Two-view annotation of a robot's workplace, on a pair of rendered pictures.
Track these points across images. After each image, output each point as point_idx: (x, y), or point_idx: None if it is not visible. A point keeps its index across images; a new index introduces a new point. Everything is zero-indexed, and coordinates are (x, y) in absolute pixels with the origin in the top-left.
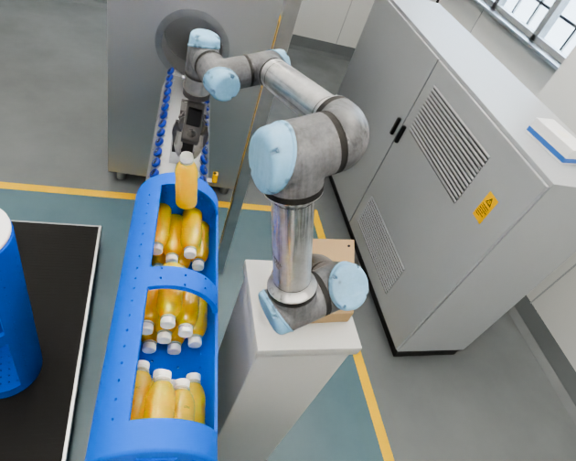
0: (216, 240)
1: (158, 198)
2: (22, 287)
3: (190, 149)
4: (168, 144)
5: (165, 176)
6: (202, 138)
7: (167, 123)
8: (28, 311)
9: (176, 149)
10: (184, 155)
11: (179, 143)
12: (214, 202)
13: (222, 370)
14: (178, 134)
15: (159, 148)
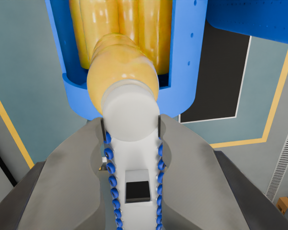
0: (49, 4)
1: (174, 46)
2: (266, 1)
3: (128, 188)
4: (151, 190)
5: (165, 111)
6: (23, 226)
7: (154, 211)
8: (241, 4)
9: (185, 126)
10: (142, 111)
11: (184, 153)
12: (66, 83)
13: None
14: (226, 213)
15: (160, 181)
